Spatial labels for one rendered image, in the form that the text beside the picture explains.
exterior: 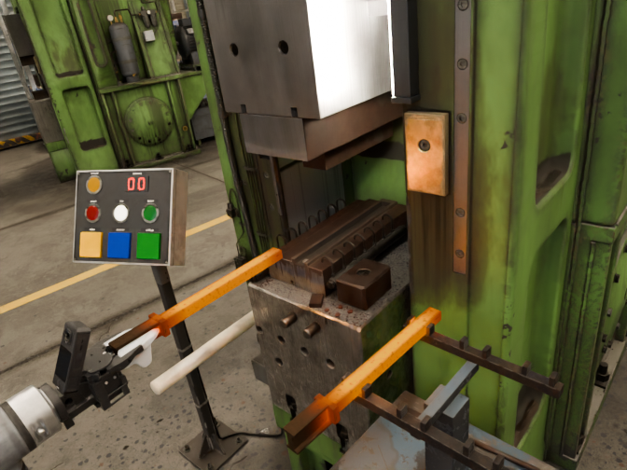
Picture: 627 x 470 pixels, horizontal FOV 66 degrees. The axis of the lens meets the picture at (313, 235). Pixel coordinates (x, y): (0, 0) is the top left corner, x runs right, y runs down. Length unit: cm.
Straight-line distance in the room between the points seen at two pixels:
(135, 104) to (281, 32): 496
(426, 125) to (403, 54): 14
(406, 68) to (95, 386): 80
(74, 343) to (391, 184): 104
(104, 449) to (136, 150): 419
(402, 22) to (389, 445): 87
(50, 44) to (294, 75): 500
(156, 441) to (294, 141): 158
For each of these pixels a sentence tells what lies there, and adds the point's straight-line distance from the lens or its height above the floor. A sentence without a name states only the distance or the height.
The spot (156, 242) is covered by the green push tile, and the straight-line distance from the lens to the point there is 145.
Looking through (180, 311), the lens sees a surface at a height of 107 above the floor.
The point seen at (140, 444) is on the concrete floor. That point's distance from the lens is 233.
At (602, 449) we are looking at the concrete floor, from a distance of 218.
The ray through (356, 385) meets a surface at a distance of 90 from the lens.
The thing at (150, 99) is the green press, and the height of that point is 74.
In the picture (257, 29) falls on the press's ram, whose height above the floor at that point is 154.
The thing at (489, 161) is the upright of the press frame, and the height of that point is 126.
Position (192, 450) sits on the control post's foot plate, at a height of 1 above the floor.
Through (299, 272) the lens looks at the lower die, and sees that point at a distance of 125.
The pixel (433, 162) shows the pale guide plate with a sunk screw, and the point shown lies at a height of 126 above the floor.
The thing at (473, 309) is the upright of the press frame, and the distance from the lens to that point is 119.
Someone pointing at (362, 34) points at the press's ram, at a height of 150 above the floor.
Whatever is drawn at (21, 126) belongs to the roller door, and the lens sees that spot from 904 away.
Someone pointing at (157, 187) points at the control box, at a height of 115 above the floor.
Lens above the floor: 160
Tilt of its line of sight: 26 degrees down
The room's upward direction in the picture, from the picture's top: 8 degrees counter-clockwise
